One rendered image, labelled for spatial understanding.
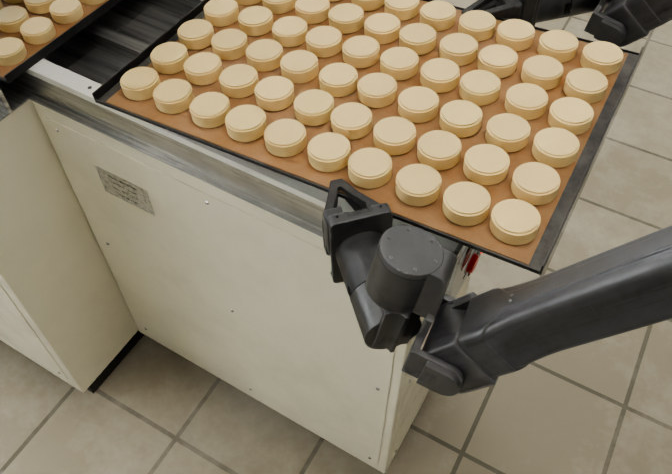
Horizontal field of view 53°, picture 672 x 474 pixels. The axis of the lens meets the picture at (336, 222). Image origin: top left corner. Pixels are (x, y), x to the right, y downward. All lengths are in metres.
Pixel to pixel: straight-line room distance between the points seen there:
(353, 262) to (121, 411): 1.17
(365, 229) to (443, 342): 0.14
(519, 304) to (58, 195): 0.94
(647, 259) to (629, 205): 1.69
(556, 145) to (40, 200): 0.88
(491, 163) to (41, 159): 0.79
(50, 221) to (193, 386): 0.62
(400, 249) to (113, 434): 1.26
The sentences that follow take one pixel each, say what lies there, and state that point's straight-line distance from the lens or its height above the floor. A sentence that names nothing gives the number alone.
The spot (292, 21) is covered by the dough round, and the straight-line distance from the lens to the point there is 0.98.
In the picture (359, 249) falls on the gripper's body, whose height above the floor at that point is 1.01.
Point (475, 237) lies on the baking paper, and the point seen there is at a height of 0.99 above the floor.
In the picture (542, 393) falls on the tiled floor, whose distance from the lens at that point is 1.78.
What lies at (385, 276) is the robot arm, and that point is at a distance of 0.58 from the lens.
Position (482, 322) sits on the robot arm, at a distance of 0.60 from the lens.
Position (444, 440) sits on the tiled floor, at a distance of 1.68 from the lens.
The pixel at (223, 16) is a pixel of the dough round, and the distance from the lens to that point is 1.01.
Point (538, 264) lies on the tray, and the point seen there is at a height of 1.00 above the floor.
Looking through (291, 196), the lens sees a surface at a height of 0.88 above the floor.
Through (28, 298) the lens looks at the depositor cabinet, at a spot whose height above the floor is 0.48.
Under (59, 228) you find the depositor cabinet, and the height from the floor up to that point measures 0.56.
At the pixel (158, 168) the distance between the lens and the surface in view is 1.04.
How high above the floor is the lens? 1.55
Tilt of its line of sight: 52 degrees down
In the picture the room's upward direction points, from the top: straight up
